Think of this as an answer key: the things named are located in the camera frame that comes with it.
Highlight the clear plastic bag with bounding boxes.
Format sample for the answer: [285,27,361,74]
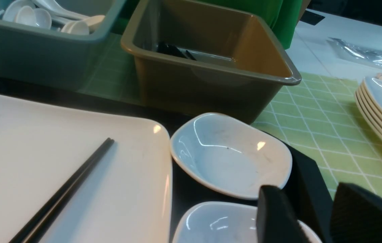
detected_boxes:
[327,37,382,69]

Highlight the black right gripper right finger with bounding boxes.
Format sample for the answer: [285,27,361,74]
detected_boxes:
[330,183,382,243]

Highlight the large white rectangular plate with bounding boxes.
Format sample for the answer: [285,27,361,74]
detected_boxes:
[0,95,173,243]

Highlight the green checkered table mat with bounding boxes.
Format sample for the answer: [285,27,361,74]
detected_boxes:
[76,32,382,211]

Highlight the black chopstick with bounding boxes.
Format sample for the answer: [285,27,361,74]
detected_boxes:
[9,137,113,243]
[22,139,115,243]

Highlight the green backdrop cloth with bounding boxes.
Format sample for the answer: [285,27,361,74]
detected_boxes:
[110,0,304,50]

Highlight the white small square bowl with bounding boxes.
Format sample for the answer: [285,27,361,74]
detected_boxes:
[170,113,293,200]

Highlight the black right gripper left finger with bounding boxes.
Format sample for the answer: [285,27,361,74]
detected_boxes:
[257,185,311,243]

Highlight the white spoons pile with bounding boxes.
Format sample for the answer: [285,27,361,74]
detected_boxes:
[0,0,105,35]

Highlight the brown plastic bin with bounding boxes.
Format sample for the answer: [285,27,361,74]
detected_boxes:
[121,0,301,124]

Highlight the black chopsticks in bin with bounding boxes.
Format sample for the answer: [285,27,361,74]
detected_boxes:
[156,42,197,61]

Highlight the blue-grey plastic bin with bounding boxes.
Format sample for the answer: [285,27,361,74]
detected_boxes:
[0,0,125,90]

